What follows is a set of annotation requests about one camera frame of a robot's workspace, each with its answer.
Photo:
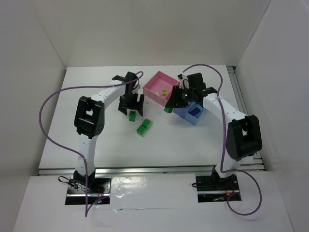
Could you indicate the aluminium front rail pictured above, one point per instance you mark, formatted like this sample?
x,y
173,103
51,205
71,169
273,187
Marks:
x,y
139,170

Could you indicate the green stepped lego brick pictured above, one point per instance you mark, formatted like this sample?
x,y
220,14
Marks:
x,y
132,116

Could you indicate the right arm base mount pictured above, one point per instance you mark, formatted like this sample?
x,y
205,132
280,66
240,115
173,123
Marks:
x,y
208,191

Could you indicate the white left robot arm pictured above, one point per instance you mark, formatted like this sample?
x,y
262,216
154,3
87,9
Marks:
x,y
90,120

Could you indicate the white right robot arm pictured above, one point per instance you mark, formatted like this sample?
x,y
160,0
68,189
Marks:
x,y
242,136

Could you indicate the light blue container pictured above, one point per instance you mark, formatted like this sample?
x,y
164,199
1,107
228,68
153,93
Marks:
x,y
194,119

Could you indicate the purple-blue container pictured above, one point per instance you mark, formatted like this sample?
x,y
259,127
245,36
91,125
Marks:
x,y
181,112

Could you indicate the green and yellow lego stack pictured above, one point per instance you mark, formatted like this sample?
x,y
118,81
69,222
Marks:
x,y
142,129

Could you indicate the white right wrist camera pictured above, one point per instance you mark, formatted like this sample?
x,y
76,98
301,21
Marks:
x,y
184,83

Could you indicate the aluminium side rail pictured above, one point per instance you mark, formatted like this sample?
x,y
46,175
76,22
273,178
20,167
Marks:
x,y
256,158

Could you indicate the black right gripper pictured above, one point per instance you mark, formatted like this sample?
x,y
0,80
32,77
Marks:
x,y
175,97

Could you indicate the large pink container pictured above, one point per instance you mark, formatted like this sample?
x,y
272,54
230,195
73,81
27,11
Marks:
x,y
157,83

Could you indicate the dark purple lego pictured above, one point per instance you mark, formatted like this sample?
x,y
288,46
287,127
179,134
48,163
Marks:
x,y
195,111

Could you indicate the yellow-green sloped lego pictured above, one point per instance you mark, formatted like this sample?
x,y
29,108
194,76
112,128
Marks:
x,y
164,92

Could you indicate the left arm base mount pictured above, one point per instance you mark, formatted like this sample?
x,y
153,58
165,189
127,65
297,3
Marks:
x,y
98,194

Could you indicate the small green lego brick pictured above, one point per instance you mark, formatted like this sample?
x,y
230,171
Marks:
x,y
168,109

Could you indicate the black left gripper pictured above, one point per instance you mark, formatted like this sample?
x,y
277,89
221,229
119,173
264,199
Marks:
x,y
131,104

